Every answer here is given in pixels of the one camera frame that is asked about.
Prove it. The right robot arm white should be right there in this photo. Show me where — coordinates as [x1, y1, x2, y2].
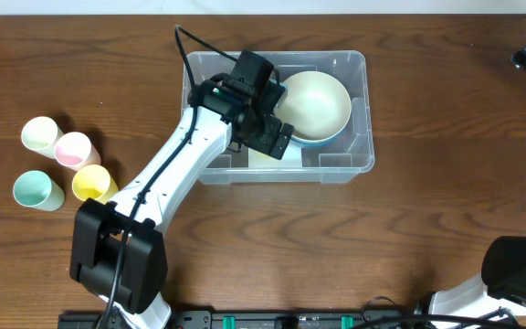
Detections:
[416, 236, 526, 328]

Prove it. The dark blue bowl front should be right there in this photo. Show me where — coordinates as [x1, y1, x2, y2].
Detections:
[291, 119, 349, 148]

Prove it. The mint green cup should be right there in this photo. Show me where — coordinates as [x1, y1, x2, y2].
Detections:
[13, 170, 65, 211]

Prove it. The pink cup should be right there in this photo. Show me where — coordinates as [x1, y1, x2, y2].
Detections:
[54, 132, 101, 171]

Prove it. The cream white cup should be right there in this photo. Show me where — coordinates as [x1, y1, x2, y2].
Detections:
[21, 116, 64, 159]

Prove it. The left black cable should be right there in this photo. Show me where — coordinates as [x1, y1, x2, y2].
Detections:
[93, 25, 241, 329]

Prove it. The yellow cup front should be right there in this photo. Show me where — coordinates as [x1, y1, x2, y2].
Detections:
[72, 164, 119, 204]

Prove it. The large beige bowl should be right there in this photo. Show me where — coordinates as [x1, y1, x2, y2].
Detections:
[274, 71, 352, 130]

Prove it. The white label in container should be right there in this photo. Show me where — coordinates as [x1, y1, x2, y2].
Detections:
[248, 143, 302, 169]

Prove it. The clear plastic storage container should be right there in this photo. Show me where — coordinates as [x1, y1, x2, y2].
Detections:
[198, 50, 375, 185]

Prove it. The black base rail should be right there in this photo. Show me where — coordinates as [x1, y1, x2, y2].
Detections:
[57, 308, 518, 329]

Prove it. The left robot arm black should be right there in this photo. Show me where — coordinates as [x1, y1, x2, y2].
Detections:
[69, 50, 294, 328]

